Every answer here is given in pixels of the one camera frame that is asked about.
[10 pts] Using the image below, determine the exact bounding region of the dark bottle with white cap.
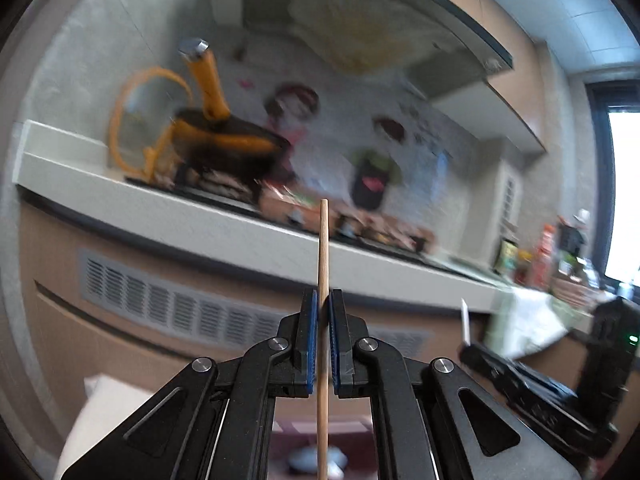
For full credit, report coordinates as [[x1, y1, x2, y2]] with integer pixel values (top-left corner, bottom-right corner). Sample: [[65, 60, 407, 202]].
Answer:
[[556, 209, 592, 262]]

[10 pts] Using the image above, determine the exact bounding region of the orange hose loop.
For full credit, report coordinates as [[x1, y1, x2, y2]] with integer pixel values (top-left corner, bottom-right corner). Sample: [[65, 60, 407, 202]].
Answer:
[[109, 66, 194, 182]]

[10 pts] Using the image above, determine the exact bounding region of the pink cartoon wall sticker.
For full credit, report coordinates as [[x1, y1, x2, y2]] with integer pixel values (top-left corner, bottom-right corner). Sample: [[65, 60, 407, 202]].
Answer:
[[264, 82, 321, 181]]

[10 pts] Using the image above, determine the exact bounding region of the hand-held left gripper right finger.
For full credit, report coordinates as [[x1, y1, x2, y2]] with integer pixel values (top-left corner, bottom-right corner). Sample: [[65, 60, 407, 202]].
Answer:
[[329, 289, 583, 480]]

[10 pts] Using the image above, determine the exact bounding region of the window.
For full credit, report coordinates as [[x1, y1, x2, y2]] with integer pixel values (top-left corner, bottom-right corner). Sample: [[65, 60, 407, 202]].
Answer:
[[585, 82, 640, 306]]

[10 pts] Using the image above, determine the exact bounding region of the wooden chopstick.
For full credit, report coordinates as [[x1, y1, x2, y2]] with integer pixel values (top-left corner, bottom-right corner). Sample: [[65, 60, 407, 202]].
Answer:
[[316, 199, 330, 480]]

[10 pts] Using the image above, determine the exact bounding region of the black orange frying pan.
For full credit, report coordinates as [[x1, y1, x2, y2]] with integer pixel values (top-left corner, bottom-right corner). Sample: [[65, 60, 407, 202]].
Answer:
[[170, 37, 294, 197]]

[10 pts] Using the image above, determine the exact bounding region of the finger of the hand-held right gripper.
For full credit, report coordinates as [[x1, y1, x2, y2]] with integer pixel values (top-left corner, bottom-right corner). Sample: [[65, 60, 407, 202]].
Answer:
[[459, 343, 617, 459]]

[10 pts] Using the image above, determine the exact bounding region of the green cartoon wall sticker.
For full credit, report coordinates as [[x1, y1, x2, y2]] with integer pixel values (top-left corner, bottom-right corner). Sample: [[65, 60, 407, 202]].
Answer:
[[350, 117, 406, 211]]

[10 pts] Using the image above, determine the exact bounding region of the yellow green bottle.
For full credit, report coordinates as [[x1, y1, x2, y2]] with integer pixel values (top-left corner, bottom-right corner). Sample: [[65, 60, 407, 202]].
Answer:
[[499, 239, 522, 277]]

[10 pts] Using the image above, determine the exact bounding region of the range hood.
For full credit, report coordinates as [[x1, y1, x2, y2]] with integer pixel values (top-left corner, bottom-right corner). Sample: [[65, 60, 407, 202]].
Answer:
[[205, 0, 516, 97]]

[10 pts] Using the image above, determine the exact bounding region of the white box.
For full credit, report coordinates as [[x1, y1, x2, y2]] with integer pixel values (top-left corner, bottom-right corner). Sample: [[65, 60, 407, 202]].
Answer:
[[54, 374, 157, 480]]

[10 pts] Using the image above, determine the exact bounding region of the red bottle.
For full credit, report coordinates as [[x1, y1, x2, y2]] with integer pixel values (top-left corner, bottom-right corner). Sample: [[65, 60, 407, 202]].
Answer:
[[534, 224, 559, 287]]

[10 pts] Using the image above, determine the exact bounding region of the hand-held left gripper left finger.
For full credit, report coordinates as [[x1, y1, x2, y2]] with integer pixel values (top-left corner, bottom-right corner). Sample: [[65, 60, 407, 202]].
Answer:
[[60, 288, 319, 480]]

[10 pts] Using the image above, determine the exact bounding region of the white cloth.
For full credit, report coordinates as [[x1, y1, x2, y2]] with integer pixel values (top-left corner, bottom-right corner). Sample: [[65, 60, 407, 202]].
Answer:
[[484, 287, 569, 359]]

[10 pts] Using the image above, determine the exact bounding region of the brown wall cabinet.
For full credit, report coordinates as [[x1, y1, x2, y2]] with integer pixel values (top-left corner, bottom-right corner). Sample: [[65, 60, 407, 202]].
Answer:
[[434, 40, 549, 154]]

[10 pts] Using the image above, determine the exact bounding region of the grey vent grille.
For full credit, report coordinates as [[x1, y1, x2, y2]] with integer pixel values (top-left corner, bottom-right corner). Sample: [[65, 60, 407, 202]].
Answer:
[[77, 249, 301, 350]]

